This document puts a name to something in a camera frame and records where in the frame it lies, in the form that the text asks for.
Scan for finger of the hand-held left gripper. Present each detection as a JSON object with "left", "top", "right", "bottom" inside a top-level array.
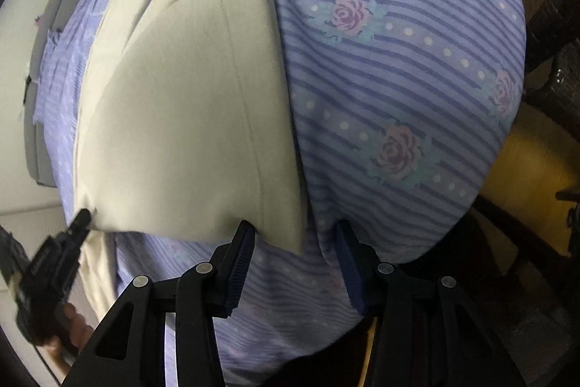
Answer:
[{"left": 67, "top": 208, "right": 94, "bottom": 243}]

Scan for person's left hand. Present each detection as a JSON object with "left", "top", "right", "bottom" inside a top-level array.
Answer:
[{"left": 45, "top": 303, "right": 94, "bottom": 366}]

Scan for dark wooden furniture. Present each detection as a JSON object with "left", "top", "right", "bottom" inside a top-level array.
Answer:
[{"left": 467, "top": 169, "right": 580, "bottom": 387}]

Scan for grey upholstered headboard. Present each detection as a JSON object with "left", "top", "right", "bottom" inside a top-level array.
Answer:
[{"left": 25, "top": 0, "right": 98, "bottom": 188}]

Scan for blue floral striped bedspread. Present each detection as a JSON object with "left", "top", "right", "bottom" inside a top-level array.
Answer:
[{"left": 34, "top": 0, "right": 529, "bottom": 387}]

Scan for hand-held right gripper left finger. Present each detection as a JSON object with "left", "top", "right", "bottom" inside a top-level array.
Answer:
[{"left": 61, "top": 220, "right": 257, "bottom": 387}]

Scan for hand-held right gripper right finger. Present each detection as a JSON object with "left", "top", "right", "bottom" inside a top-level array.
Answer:
[{"left": 334, "top": 220, "right": 522, "bottom": 387}]

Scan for cream pants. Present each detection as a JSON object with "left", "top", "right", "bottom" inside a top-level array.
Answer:
[{"left": 72, "top": 0, "right": 313, "bottom": 324}]

